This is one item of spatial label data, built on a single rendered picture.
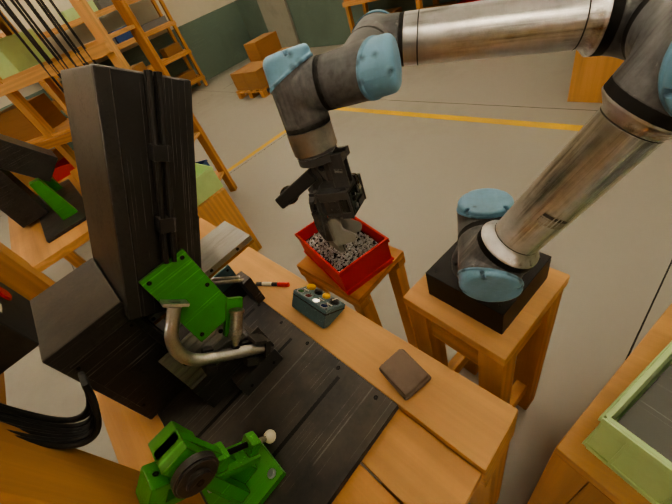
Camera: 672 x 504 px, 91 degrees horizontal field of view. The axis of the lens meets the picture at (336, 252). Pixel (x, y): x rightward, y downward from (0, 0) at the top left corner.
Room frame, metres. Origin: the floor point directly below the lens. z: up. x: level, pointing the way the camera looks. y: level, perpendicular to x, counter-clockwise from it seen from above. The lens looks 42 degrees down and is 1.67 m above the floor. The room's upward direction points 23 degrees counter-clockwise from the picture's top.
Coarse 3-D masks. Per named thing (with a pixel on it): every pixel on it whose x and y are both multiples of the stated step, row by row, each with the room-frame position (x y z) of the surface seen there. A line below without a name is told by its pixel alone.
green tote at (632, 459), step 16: (656, 368) 0.17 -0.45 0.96; (640, 384) 0.15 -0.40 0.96; (624, 400) 0.14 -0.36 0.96; (608, 416) 0.13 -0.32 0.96; (592, 432) 0.14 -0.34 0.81; (608, 432) 0.11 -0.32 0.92; (624, 432) 0.10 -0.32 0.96; (592, 448) 0.12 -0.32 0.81; (608, 448) 0.10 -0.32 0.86; (624, 448) 0.09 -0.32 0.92; (640, 448) 0.08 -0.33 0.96; (608, 464) 0.09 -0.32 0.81; (624, 464) 0.08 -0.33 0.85; (640, 464) 0.06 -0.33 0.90; (656, 464) 0.05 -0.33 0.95; (624, 480) 0.06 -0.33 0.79; (640, 480) 0.05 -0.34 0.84; (656, 480) 0.04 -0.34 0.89; (656, 496) 0.02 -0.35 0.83
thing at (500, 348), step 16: (560, 272) 0.48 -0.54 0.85; (416, 288) 0.62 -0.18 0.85; (544, 288) 0.45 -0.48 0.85; (560, 288) 0.44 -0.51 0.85; (416, 304) 0.57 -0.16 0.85; (432, 304) 0.55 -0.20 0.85; (528, 304) 0.43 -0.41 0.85; (544, 304) 0.41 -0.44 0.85; (432, 320) 0.52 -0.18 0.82; (448, 320) 0.48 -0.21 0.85; (464, 320) 0.46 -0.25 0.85; (528, 320) 0.39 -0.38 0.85; (464, 336) 0.42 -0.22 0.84; (480, 336) 0.40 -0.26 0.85; (496, 336) 0.39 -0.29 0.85; (512, 336) 0.37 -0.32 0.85; (496, 352) 0.35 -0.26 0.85; (512, 352) 0.34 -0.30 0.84
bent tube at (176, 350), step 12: (168, 300) 0.59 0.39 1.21; (180, 300) 0.59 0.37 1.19; (168, 312) 0.56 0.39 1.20; (180, 312) 0.57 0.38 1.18; (168, 324) 0.55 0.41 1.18; (168, 336) 0.53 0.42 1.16; (168, 348) 0.52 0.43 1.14; (180, 348) 0.52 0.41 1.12; (228, 348) 0.55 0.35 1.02; (240, 348) 0.54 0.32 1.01; (252, 348) 0.55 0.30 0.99; (264, 348) 0.55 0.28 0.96; (180, 360) 0.51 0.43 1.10; (192, 360) 0.51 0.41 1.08; (204, 360) 0.51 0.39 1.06; (216, 360) 0.52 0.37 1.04; (228, 360) 0.52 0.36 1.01
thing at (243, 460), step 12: (252, 432) 0.34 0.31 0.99; (216, 444) 0.31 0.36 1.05; (240, 444) 0.31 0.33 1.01; (252, 444) 0.31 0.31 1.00; (228, 456) 0.28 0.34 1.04; (240, 456) 0.30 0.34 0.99; (252, 456) 0.29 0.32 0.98; (144, 468) 0.27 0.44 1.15; (156, 468) 0.27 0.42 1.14; (228, 468) 0.27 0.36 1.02; (240, 468) 0.27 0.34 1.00; (144, 480) 0.25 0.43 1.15; (156, 480) 0.25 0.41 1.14; (168, 480) 0.25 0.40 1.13; (144, 492) 0.24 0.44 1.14; (156, 492) 0.23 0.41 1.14; (168, 492) 0.24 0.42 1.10
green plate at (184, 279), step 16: (160, 272) 0.62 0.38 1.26; (176, 272) 0.63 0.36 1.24; (192, 272) 0.64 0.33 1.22; (144, 288) 0.60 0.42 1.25; (160, 288) 0.61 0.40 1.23; (176, 288) 0.61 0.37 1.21; (192, 288) 0.62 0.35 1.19; (208, 288) 0.63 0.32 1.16; (192, 304) 0.60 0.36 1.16; (208, 304) 0.61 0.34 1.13; (224, 304) 0.62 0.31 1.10; (192, 320) 0.58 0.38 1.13; (208, 320) 0.59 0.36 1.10; (224, 320) 0.59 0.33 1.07
